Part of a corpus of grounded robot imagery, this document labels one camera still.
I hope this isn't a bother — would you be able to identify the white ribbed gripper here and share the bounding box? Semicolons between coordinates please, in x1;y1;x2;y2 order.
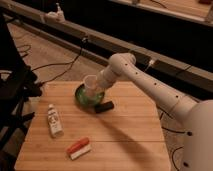
97;68;115;90

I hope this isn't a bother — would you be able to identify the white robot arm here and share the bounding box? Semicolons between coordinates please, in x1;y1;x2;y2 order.
97;53;213;171

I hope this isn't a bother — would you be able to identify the green ceramic bowl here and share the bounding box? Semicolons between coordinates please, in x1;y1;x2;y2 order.
75;84;105;108

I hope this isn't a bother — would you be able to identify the black rectangular block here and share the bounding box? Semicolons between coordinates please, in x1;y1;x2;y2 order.
94;101;114;114

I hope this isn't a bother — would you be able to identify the white plastic bottle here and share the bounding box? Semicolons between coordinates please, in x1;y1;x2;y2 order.
47;104;63;138

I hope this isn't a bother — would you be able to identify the orange and white sponge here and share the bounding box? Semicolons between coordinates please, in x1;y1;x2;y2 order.
67;138;91;160

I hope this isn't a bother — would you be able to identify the black floor cable left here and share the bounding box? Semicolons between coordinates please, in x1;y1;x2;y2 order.
13;35;88;84

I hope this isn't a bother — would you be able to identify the black floor cable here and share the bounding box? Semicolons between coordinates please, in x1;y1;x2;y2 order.
156;106;188;171
13;35;88;84

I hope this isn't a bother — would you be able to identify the white cable on rail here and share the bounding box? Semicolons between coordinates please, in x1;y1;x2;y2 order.
126;49;156;73

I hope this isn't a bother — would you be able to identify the black floor cable right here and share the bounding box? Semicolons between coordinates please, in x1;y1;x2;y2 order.
156;106;188;171

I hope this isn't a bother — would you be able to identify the white object on rail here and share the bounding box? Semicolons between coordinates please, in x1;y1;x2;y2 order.
45;3;65;22

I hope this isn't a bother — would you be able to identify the black chair frame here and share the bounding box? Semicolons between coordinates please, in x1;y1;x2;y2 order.
0;13;44;171

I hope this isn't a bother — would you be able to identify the grey metal rail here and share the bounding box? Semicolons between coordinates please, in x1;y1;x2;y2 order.
0;0;213;99

